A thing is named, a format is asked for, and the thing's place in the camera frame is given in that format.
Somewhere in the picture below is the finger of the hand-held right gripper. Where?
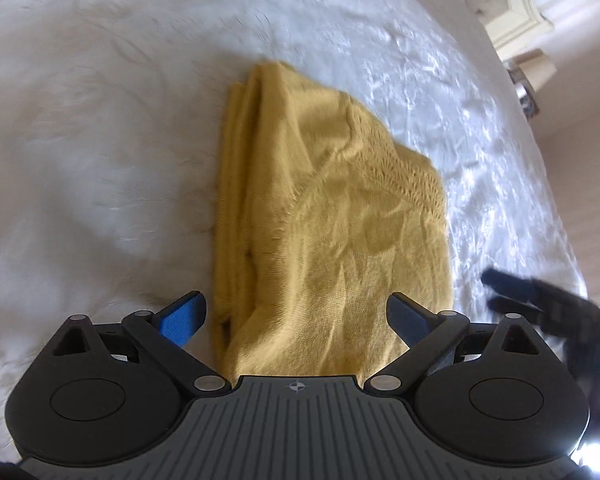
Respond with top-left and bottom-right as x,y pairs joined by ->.
486,295 -> 548,326
481,267 -> 546,297

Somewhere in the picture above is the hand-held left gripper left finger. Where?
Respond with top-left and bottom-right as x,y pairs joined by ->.
44,290 -> 233,395

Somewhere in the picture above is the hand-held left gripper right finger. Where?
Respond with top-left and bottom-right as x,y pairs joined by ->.
362,291 -> 560,395

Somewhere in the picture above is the yellow knit sweater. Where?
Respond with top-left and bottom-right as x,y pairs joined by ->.
211,60 -> 454,379

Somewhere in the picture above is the white embroidered bedspread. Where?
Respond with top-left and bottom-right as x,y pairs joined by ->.
0,0 -> 589,466

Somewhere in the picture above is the cream table lamp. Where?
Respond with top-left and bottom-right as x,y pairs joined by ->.
514,50 -> 559,89

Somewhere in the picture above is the ornate cream furniture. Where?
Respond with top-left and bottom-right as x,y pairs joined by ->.
484,0 -> 572,62

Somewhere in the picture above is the dark picture frame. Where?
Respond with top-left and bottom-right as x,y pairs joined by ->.
519,87 -> 540,120

